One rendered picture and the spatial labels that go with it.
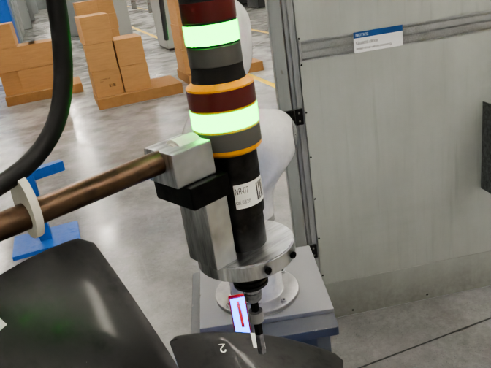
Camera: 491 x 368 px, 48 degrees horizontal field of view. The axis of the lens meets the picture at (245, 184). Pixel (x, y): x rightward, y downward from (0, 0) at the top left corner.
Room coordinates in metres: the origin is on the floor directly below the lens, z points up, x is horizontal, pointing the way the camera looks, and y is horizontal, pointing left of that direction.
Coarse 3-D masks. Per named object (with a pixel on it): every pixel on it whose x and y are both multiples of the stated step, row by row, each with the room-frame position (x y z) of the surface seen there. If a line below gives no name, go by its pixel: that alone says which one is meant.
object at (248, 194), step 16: (224, 160) 0.33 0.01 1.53; (240, 160) 0.33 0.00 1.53; (256, 160) 0.34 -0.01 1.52; (240, 176) 0.33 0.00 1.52; (256, 176) 0.34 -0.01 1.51; (240, 192) 0.33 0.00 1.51; (256, 192) 0.33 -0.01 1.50; (240, 208) 0.33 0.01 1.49; (256, 208) 0.33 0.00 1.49; (240, 224) 0.33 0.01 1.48; (256, 224) 0.33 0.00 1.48; (240, 240) 0.33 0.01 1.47; (256, 240) 0.33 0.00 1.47; (240, 288) 0.34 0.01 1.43; (256, 288) 0.33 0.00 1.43
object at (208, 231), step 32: (192, 160) 0.31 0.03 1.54; (160, 192) 0.32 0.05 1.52; (192, 192) 0.30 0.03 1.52; (224, 192) 0.31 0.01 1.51; (192, 224) 0.32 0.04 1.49; (224, 224) 0.32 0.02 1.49; (192, 256) 0.33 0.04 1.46; (224, 256) 0.31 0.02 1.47; (256, 256) 0.32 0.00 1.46; (288, 256) 0.32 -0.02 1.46
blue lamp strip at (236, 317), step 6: (234, 300) 0.69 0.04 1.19; (240, 300) 0.69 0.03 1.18; (234, 306) 0.69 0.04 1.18; (240, 306) 0.69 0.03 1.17; (234, 312) 0.69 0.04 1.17; (246, 312) 0.69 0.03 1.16; (234, 318) 0.69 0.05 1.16; (246, 318) 0.69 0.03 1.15; (240, 324) 0.69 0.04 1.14; (246, 324) 0.69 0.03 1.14; (240, 330) 0.69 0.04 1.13; (246, 330) 0.69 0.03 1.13
